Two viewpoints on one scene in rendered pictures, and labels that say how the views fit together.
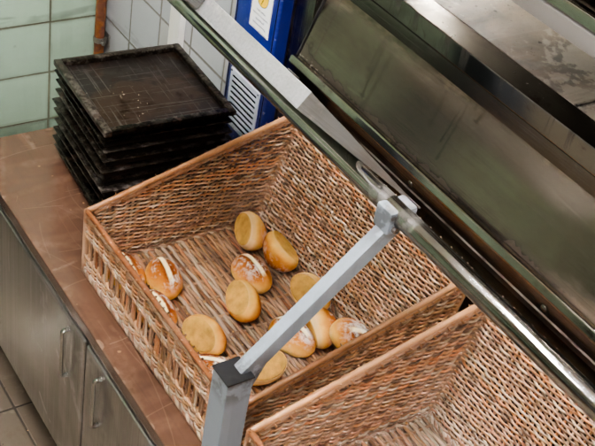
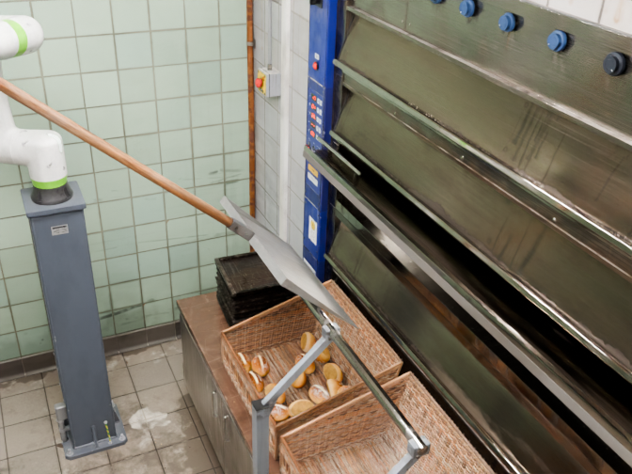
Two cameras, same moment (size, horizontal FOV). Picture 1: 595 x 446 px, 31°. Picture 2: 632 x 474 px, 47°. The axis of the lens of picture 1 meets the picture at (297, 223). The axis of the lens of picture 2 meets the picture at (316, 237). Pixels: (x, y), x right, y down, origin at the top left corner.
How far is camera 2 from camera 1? 80 cm
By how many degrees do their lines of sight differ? 14
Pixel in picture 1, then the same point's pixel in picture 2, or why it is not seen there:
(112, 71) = (243, 262)
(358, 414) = (341, 433)
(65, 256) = (215, 355)
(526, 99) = (412, 276)
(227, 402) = (258, 418)
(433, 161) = (382, 306)
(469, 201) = (396, 325)
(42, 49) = (222, 249)
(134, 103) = (250, 279)
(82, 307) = (219, 380)
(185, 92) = not seen: hidden behind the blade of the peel
